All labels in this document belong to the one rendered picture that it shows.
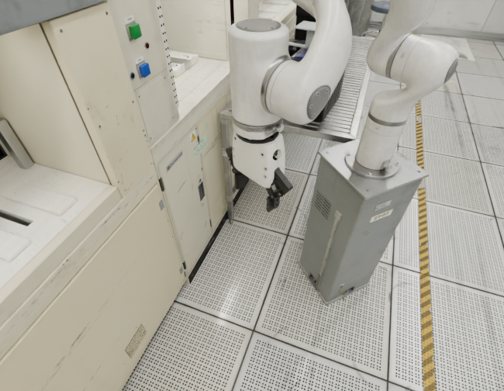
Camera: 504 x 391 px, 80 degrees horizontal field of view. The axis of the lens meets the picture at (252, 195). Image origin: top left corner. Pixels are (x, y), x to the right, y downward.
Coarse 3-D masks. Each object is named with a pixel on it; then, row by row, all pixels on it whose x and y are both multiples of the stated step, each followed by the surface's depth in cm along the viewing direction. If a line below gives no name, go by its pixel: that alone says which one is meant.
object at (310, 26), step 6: (300, 24) 122; (306, 24) 122; (312, 24) 122; (312, 30) 117; (306, 36) 122; (312, 36) 121; (288, 42) 129; (294, 42) 135; (306, 42) 123; (288, 48) 132; (294, 48) 138; (300, 48) 138; (306, 48) 126; (294, 60) 122; (300, 60) 121
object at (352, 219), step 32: (320, 160) 117; (320, 192) 124; (352, 192) 104; (384, 192) 100; (320, 224) 132; (352, 224) 110; (384, 224) 118; (320, 256) 141; (352, 256) 126; (320, 288) 152; (352, 288) 154
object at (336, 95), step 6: (342, 78) 137; (342, 84) 141; (336, 90) 134; (330, 96) 128; (336, 96) 138; (330, 102) 132; (324, 108) 126; (330, 108) 136; (324, 114) 129; (318, 120) 130
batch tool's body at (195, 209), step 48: (144, 0) 80; (192, 0) 137; (240, 0) 130; (144, 48) 85; (192, 48) 152; (144, 96) 90; (192, 96) 124; (192, 144) 124; (192, 192) 135; (192, 240) 148
